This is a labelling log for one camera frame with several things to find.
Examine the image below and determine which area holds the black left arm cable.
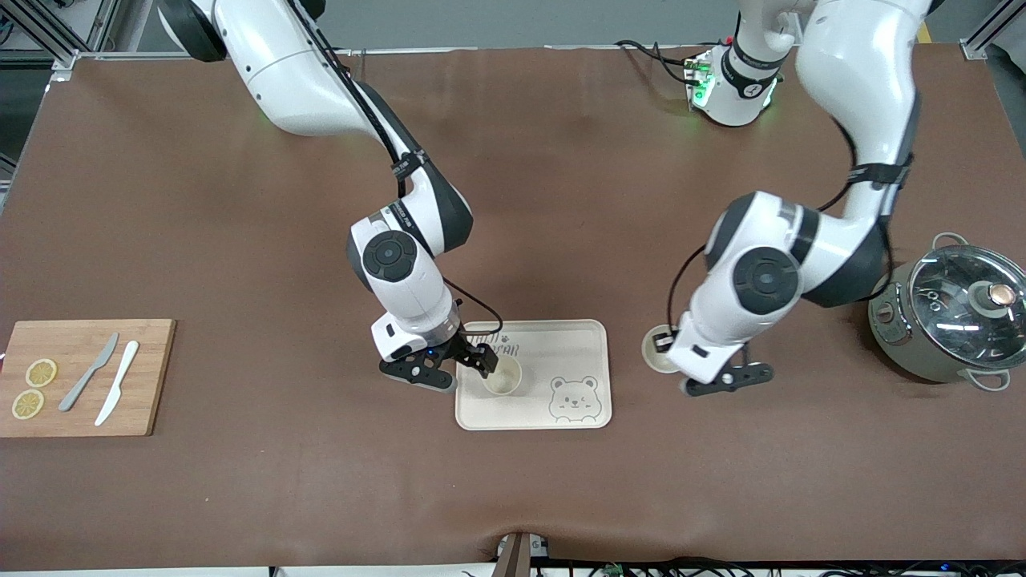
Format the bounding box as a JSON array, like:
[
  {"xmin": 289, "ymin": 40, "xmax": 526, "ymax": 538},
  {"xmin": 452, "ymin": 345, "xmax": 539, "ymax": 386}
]
[{"xmin": 668, "ymin": 112, "xmax": 916, "ymax": 339}]

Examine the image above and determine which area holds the white plastic knife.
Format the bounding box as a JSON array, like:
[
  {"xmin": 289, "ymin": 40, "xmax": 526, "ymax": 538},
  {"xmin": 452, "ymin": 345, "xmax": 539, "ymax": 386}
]
[{"xmin": 94, "ymin": 341, "xmax": 140, "ymax": 427}]

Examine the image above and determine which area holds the glass pot lid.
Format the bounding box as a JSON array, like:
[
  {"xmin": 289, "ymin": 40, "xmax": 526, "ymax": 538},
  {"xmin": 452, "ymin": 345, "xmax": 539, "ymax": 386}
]
[{"xmin": 908, "ymin": 244, "xmax": 1026, "ymax": 350}]

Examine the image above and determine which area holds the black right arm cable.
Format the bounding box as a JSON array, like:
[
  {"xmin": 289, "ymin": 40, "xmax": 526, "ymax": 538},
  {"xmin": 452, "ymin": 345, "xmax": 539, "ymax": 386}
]
[{"xmin": 293, "ymin": 0, "xmax": 504, "ymax": 337}]

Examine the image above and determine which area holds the aluminium frame profile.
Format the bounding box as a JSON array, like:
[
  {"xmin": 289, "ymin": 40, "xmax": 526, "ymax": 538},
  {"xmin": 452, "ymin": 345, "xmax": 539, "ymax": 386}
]
[{"xmin": 0, "ymin": 0, "xmax": 121, "ymax": 71}]

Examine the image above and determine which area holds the grey plastic knife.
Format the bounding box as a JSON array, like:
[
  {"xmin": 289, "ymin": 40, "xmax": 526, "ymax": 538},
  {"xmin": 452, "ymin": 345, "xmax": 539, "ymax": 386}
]
[{"xmin": 58, "ymin": 333, "xmax": 120, "ymax": 413}]

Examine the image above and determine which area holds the white IKEA cup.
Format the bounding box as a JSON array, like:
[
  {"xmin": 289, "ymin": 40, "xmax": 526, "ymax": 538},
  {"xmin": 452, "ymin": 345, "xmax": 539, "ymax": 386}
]
[
  {"xmin": 481, "ymin": 355, "xmax": 523, "ymax": 397},
  {"xmin": 641, "ymin": 325, "xmax": 685, "ymax": 374}
]

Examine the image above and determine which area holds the cream bear print tray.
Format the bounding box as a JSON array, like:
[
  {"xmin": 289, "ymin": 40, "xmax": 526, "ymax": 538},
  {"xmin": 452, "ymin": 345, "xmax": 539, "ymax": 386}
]
[{"xmin": 455, "ymin": 319, "xmax": 612, "ymax": 431}]

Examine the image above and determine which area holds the brown table mat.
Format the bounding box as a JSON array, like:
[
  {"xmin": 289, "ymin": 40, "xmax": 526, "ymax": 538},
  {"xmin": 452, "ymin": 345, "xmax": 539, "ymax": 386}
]
[{"xmin": 0, "ymin": 46, "xmax": 1026, "ymax": 571}]

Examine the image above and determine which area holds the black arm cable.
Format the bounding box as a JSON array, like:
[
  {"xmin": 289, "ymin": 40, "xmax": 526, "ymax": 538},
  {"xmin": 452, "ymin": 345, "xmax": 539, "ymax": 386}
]
[
  {"xmin": 293, "ymin": 0, "xmax": 504, "ymax": 337},
  {"xmin": 668, "ymin": 112, "xmax": 916, "ymax": 339}
]

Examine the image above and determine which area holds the bamboo cutting board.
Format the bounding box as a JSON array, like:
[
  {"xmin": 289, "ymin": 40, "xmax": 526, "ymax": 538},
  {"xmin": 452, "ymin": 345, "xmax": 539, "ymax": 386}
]
[{"xmin": 0, "ymin": 319, "xmax": 177, "ymax": 438}]

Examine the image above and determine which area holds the black base cable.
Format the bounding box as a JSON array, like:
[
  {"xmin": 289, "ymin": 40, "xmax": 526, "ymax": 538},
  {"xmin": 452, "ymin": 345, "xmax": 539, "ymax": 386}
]
[{"xmin": 615, "ymin": 38, "xmax": 700, "ymax": 86}]

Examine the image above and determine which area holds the grey-green electric cooking pot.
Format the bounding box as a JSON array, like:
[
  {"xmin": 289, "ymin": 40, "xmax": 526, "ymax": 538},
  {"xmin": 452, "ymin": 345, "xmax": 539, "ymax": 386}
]
[{"xmin": 868, "ymin": 232, "xmax": 1026, "ymax": 393}]

